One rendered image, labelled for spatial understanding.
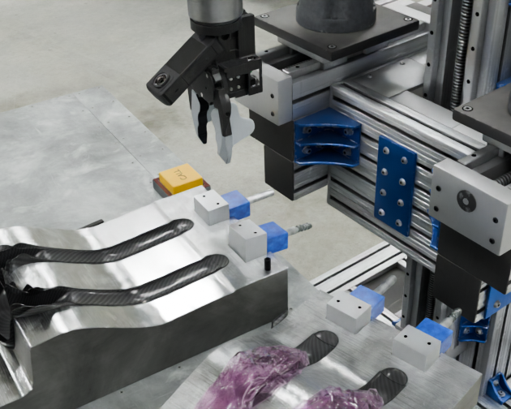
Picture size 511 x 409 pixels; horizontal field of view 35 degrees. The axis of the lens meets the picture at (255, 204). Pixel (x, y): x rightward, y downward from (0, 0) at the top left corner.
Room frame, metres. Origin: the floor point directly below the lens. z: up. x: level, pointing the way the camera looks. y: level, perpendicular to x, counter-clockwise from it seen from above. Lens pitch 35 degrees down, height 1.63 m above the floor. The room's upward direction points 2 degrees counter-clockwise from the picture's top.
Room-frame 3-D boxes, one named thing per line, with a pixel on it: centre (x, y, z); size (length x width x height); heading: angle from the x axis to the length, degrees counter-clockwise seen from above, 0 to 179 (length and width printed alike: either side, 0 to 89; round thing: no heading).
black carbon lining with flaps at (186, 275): (0.89, 0.22, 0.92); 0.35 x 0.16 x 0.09; 120
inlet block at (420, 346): (0.80, -0.23, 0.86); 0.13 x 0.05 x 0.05; 138
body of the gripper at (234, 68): (1.06, 0.04, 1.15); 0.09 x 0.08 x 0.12; 120
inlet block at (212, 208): (1.07, 0.03, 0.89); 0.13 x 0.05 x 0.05; 120
